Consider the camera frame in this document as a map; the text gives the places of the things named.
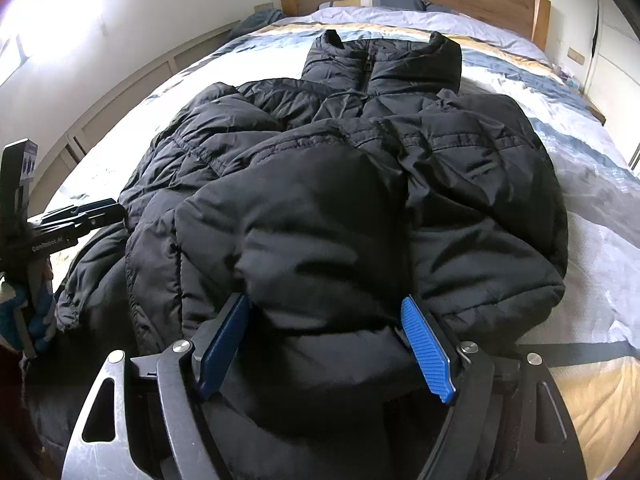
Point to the beige wall socket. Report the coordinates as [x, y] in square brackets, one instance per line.
[576, 55]
[263, 7]

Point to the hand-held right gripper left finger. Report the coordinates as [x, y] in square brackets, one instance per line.
[225, 345]

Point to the wooden nightstand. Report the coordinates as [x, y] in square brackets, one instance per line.
[590, 102]

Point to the small pale object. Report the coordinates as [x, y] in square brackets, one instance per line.
[570, 77]

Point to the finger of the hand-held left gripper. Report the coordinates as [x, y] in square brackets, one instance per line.
[97, 212]

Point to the striped bed duvet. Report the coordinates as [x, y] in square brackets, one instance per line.
[575, 135]

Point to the black puffer jacket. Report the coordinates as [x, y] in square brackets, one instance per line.
[325, 185]

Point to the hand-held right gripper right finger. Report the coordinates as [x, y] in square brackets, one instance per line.
[425, 350]

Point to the bright window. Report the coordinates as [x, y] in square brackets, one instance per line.
[40, 0]

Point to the white wardrobe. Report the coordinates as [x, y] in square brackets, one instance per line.
[617, 60]

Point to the grey-blue cloth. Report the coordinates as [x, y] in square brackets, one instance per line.
[255, 22]

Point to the striped pillow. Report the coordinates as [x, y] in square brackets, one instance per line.
[380, 1]

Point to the person's left hand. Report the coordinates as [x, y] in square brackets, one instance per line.
[44, 312]

